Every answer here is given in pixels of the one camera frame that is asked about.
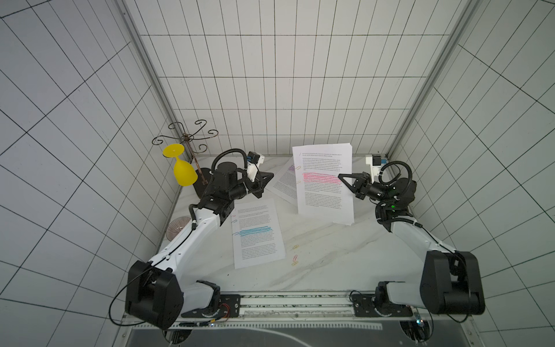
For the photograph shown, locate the purple highlighted paper document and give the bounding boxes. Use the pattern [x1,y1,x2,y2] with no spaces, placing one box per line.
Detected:
[269,159,297,205]

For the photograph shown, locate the pink highlighted paper document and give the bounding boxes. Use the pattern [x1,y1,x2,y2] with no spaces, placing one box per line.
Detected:
[292,143,354,226]

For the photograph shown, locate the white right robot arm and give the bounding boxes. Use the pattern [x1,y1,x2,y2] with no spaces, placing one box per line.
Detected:
[338,172,486,316]

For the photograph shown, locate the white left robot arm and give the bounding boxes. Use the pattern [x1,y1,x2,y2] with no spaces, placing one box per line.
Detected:
[125,153,274,330]

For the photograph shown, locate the blue highlighted paper document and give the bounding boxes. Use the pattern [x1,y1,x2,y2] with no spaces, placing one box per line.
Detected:
[231,199,286,269]

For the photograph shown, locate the yellow plastic wine glass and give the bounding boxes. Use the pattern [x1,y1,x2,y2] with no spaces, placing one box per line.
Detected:
[163,144,198,187]

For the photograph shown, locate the pink glass bowl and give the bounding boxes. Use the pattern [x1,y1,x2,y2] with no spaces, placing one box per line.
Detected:
[166,216,191,241]

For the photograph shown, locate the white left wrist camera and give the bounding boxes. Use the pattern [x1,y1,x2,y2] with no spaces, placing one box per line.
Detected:
[247,151,265,182]

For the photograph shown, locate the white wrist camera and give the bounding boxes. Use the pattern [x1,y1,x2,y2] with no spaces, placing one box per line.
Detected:
[247,151,265,182]
[366,154,387,182]

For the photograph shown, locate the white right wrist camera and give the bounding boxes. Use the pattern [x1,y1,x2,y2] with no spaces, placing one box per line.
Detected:
[366,154,387,182]

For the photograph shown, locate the copper wire glass holder stand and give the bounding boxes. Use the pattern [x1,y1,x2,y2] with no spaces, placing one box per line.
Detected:
[152,119,219,198]

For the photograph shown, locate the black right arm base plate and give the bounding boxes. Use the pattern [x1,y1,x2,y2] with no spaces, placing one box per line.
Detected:
[349,291,413,318]

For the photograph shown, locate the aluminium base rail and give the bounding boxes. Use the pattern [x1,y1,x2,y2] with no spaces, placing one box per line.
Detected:
[123,290,471,324]

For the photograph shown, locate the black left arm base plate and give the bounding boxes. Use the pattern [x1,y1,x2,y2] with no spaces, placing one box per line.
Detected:
[182,294,242,319]

